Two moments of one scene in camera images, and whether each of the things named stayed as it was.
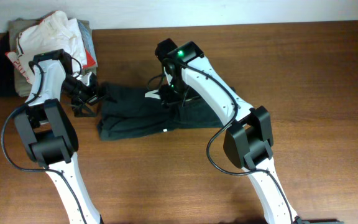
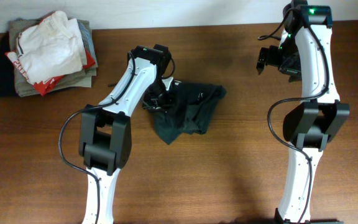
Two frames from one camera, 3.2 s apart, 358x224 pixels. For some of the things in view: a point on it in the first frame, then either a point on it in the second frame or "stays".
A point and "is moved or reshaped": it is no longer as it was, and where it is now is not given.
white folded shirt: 54,33 stays
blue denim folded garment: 88,40 stays
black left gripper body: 73,88 -> 157,95
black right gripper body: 178,91 -> 287,58
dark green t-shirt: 127,111 is moved or reshaped
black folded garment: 2,72 stays
